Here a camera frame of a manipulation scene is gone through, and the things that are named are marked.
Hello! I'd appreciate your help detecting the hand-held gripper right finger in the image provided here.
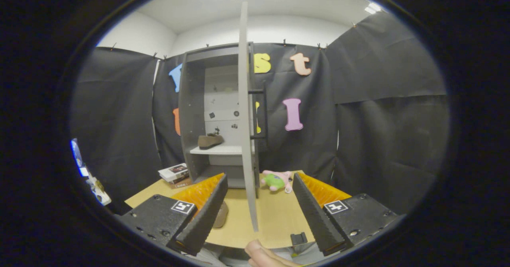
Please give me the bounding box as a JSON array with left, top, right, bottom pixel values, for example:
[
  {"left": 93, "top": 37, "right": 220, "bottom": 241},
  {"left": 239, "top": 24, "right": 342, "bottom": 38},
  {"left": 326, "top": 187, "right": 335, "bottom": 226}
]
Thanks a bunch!
[{"left": 292, "top": 172, "right": 403, "bottom": 257}]

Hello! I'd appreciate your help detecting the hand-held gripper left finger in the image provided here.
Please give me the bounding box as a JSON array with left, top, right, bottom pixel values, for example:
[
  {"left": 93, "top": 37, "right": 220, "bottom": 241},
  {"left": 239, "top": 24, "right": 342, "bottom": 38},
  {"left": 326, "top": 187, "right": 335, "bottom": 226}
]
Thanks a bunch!
[{"left": 116, "top": 173, "right": 229, "bottom": 256}]

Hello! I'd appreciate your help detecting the brown fuzzy shoe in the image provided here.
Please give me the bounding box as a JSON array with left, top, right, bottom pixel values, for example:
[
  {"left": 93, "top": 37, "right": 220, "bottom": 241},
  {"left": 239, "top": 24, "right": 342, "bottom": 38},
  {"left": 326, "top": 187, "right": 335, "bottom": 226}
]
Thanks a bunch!
[
  {"left": 198, "top": 133, "right": 224, "bottom": 150},
  {"left": 212, "top": 201, "right": 229, "bottom": 229}
]

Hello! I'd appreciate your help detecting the beige shoe cabinet door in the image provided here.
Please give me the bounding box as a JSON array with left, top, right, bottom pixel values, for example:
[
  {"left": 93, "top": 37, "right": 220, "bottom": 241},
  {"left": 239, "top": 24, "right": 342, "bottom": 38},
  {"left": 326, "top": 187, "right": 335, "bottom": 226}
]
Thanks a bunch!
[{"left": 238, "top": 2, "right": 259, "bottom": 232}]

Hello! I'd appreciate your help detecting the grey shoe cabinet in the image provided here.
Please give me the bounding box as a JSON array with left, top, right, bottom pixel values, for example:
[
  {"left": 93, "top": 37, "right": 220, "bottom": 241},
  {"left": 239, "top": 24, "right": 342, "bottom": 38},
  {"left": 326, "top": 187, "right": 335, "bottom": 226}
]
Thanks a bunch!
[{"left": 178, "top": 42, "right": 261, "bottom": 198}]

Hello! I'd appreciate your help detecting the black door handle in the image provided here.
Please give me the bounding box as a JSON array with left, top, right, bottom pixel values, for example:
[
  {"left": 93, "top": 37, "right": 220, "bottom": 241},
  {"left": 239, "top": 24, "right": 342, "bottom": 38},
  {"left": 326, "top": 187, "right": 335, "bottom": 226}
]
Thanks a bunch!
[{"left": 248, "top": 82, "right": 268, "bottom": 140}]

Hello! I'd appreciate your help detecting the pink green plush toy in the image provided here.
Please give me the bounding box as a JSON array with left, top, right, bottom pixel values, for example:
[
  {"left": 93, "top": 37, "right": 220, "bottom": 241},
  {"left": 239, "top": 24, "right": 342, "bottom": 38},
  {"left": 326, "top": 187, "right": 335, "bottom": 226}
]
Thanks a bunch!
[{"left": 261, "top": 170, "right": 293, "bottom": 194}]

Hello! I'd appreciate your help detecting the white book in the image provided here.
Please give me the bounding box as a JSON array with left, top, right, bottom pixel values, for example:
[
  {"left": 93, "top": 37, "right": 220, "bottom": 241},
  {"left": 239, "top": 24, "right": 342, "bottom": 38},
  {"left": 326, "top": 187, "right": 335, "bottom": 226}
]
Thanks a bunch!
[{"left": 158, "top": 163, "right": 189, "bottom": 182}]

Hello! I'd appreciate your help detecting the black backdrop cloth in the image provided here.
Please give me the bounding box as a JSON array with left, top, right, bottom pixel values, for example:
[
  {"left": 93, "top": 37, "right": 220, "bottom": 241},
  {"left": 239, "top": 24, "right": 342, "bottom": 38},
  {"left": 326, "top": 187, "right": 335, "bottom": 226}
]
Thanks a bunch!
[{"left": 70, "top": 10, "right": 451, "bottom": 216}]

